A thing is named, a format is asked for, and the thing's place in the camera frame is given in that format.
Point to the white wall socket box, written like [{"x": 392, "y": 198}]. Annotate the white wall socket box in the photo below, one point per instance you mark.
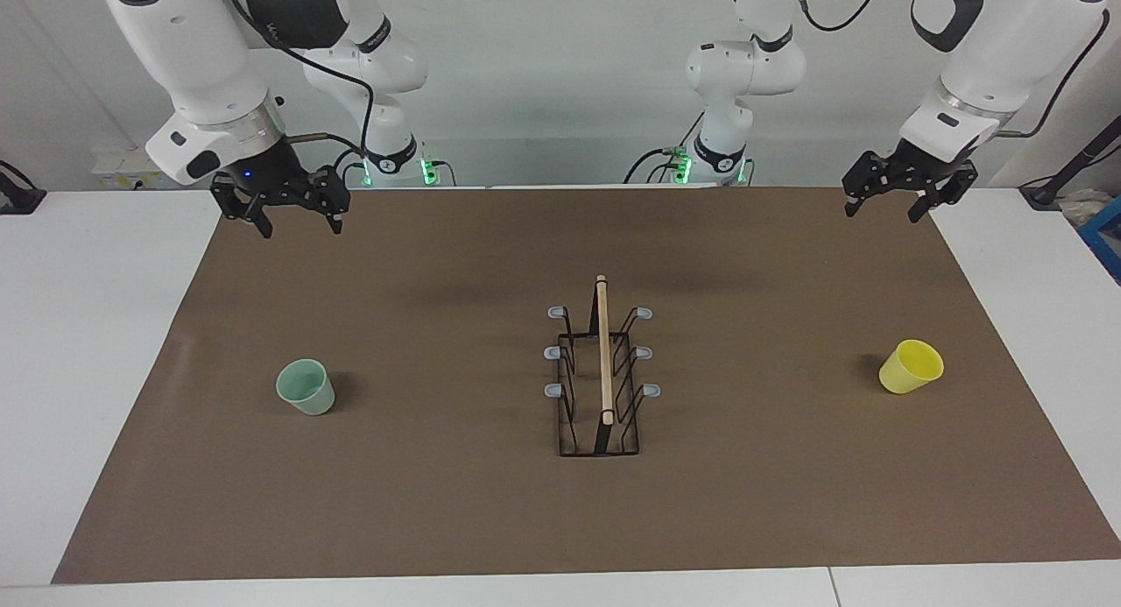
[{"x": 118, "y": 169}]

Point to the brown table mat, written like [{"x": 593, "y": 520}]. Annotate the brown table mat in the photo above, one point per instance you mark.
[{"x": 438, "y": 502}]

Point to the blue box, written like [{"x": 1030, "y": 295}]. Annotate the blue box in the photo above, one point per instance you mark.
[{"x": 1105, "y": 235}]

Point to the yellow plastic cup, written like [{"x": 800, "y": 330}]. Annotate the yellow plastic cup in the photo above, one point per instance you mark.
[{"x": 911, "y": 368}]

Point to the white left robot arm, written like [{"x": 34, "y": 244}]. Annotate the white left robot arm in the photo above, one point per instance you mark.
[{"x": 990, "y": 55}]

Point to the crumpled white plastic bag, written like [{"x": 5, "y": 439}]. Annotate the crumpled white plastic bag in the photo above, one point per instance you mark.
[{"x": 1082, "y": 208}]

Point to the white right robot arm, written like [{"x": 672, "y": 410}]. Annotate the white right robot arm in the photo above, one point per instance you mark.
[{"x": 210, "y": 64}]

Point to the black clamp mount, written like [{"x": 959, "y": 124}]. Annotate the black clamp mount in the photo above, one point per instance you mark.
[{"x": 17, "y": 197}]

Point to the pale green plastic cup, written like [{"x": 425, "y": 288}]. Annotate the pale green plastic cup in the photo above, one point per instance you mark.
[{"x": 306, "y": 390}]

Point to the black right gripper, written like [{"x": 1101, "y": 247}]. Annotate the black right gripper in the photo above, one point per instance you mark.
[{"x": 267, "y": 173}]

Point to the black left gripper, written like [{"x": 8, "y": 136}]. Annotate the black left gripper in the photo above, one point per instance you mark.
[{"x": 920, "y": 171}]

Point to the black stand pole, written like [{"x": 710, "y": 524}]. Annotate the black stand pole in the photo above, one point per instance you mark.
[{"x": 1073, "y": 165}]

